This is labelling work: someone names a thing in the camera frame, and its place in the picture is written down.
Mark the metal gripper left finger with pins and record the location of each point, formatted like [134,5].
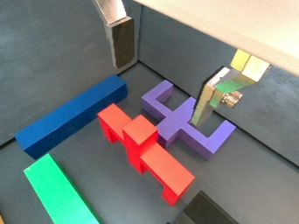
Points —
[119,29]

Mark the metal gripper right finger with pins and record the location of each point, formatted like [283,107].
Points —
[221,88]

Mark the green long block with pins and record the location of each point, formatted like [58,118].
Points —
[59,196]

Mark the purple cross-shaped block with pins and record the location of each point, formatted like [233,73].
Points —
[175,125]

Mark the red cross-shaped block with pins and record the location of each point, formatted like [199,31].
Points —
[146,154]

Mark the black block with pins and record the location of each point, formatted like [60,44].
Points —
[203,211]

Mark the blue long block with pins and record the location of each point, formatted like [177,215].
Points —
[39,137]

